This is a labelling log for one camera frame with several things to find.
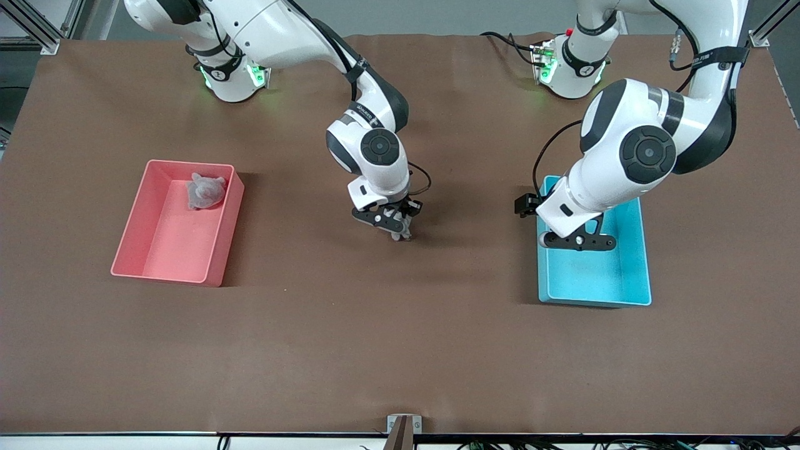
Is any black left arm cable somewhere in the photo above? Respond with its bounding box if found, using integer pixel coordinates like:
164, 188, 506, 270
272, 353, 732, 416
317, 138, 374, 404
533, 0, 704, 196

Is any pink plastic box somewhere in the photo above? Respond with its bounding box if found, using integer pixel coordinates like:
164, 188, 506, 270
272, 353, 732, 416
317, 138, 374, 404
111, 159, 245, 288

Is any plain grey plush toy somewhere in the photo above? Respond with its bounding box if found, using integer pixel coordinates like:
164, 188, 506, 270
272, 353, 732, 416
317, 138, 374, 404
186, 172, 227, 211

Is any black base cable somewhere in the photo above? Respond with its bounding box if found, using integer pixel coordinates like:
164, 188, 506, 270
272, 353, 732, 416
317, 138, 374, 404
480, 31, 538, 66

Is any grey plush toy with face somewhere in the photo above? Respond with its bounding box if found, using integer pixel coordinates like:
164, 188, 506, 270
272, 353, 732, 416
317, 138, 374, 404
389, 214, 414, 243

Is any blue plastic box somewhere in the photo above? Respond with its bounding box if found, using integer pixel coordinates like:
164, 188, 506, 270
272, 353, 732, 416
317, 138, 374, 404
536, 175, 653, 308

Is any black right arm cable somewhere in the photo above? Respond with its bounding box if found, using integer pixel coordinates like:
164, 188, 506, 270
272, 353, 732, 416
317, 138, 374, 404
284, 0, 433, 196

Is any brown table cover sheet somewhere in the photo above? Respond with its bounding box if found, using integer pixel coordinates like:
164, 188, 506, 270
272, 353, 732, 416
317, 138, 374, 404
0, 32, 800, 435

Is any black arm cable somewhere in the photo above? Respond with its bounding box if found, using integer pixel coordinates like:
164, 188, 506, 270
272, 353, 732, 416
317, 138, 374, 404
284, 0, 433, 196
533, 0, 704, 196

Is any silver camera mount bracket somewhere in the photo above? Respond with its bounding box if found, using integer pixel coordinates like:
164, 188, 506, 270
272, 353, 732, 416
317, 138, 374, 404
382, 414, 423, 450

